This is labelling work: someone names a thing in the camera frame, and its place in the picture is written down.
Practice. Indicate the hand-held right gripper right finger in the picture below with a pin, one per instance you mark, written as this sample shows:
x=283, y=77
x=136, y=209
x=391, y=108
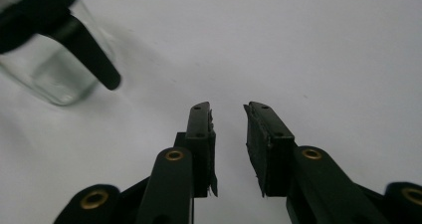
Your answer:
x=270, y=157

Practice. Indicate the clear spray bottle black trigger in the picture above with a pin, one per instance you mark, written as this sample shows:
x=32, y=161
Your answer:
x=56, y=51

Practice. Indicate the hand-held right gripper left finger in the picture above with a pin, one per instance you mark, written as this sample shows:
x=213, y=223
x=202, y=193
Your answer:
x=200, y=151

